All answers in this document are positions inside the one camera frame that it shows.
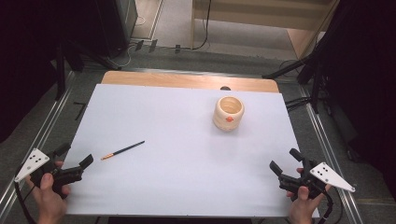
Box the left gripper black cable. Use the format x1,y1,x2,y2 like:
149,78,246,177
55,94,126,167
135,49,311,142
13,180,37,224

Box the black stand legs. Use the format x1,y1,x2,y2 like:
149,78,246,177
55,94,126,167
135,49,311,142
55,40,123,101
262,52,332,115

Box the light wooden shelf unit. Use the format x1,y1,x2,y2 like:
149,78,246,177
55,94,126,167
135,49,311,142
190,0,341,60

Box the wooden pen holder cup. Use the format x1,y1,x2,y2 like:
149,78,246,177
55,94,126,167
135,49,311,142
212,95,246,132

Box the dark pencil with orange end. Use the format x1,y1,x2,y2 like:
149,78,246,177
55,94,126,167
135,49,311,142
100,140,146,161

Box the black cable bundle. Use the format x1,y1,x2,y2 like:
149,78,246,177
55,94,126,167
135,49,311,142
284,96,313,113

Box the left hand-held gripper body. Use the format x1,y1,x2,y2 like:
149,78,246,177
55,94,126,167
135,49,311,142
13,148,84,200

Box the person's right hand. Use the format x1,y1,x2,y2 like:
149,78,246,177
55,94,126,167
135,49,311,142
286,186,332,224

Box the white table board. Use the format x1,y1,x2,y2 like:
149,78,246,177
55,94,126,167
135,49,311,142
64,83,320,218

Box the white floor cable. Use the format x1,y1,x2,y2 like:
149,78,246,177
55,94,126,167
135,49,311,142
106,42,138,68

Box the person's left hand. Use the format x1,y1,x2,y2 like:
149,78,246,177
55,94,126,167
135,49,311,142
24,172,70,224

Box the black curtain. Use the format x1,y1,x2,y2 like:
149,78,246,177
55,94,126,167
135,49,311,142
0,0,120,144
317,0,396,202

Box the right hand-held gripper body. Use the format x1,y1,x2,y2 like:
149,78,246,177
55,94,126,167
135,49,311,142
278,158,356,200

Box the metal floor rail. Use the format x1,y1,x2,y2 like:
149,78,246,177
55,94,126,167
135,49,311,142
0,70,77,214
298,84,364,224

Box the grey cabinet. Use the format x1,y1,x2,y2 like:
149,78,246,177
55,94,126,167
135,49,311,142
115,0,138,43

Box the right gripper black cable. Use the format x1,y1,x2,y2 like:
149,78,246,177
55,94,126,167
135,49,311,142
317,186,344,224

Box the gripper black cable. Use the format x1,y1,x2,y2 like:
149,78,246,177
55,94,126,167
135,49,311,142
13,180,37,224
317,186,344,224

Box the black hanging cable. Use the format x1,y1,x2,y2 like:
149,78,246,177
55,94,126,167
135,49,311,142
191,0,213,51

